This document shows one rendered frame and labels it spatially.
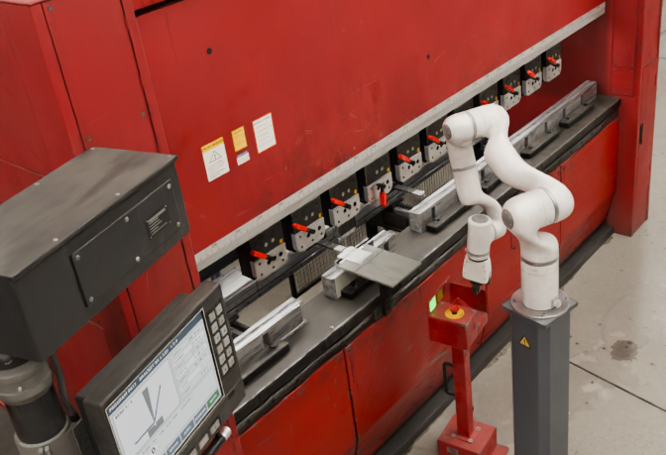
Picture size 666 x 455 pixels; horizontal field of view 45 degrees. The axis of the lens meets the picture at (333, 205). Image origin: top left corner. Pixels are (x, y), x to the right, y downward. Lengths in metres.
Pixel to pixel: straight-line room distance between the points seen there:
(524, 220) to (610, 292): 2.14
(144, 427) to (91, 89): 0.76
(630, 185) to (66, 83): 3.67
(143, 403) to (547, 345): 1.45
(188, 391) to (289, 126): 1.06
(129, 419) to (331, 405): 1.42
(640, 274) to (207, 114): 3.01
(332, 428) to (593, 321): 1.75
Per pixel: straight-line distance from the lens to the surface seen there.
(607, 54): 4.68
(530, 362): 2.84
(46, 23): 1.84
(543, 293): 2.69
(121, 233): 1.67
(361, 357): 3.12
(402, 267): 2.99
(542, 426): 3.01
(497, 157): 2.64
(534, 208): 2.51
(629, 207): 4.99
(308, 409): 2.98
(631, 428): 3.81
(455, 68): 3.38
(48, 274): 1.55
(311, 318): 3.00
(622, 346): 4.23
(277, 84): 2.58
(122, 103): 1.96
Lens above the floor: 2.63
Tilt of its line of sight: 28 degrees down
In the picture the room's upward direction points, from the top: 8 degrees counter-clockwise
